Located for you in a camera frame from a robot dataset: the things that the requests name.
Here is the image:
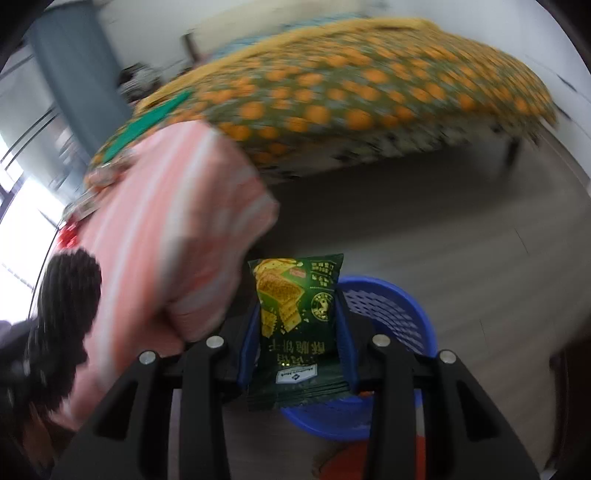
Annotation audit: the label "folded green cloth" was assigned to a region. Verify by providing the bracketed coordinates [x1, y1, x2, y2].
[102, 90, 194, 163]

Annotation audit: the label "grey blue curtain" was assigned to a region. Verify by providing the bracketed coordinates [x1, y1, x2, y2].
[27, 0, 132, 137]

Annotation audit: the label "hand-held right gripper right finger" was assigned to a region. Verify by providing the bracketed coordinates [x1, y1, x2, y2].
[333, 288, 539, 480]

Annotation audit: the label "yellow blanket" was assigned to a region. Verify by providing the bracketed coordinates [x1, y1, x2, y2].
[134, 17, 435, 109]

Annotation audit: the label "leaf print bed sheet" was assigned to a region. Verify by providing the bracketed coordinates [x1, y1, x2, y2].
[259, 124, 541, 181]

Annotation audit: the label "green snack packet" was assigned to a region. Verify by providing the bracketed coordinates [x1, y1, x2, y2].
[247, 253, 357, 411]

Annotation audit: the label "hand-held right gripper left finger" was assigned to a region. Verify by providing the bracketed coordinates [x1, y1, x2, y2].
[51, 305, 260, 480]

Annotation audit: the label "pile of clothes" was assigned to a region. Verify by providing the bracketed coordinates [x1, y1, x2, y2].
[117, 65, 162, 93]

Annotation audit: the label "blue plastic wastebasket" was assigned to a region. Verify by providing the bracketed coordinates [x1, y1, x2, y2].
[277, 275, 437, 442]

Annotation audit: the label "black framed window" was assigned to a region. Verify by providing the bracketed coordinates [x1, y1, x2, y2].
[0, 134, 65, 324]

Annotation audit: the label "orange fleece pants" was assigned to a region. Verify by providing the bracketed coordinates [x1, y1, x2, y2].
[318, 390, 421, 480]

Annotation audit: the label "pink striped tablecloth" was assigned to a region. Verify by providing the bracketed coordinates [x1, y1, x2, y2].
[48, 122, 281, 430]

